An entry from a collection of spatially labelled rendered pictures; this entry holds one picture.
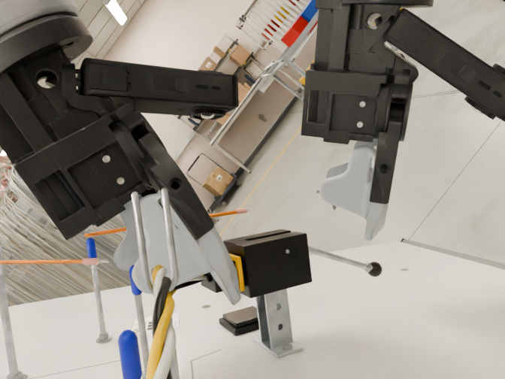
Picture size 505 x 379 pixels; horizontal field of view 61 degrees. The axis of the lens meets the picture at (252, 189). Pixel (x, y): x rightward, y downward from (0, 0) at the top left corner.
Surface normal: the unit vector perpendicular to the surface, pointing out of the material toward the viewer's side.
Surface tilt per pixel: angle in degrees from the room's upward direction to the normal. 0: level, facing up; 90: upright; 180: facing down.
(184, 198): 102
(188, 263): 84
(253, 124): 90
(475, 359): 47
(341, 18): 77
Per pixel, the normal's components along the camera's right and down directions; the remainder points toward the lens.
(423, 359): -0.12, -0.99
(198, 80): 0.46, -0.05
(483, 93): -0.32, 0.32
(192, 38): 0.12, 0.15
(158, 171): 0.22, -0.32
